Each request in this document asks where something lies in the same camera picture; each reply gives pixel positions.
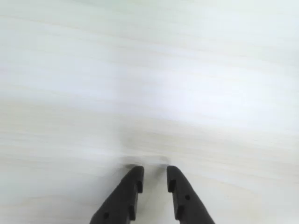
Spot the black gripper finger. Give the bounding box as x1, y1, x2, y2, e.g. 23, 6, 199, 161
90, 165, 145, 224
166, 165, 216, 224

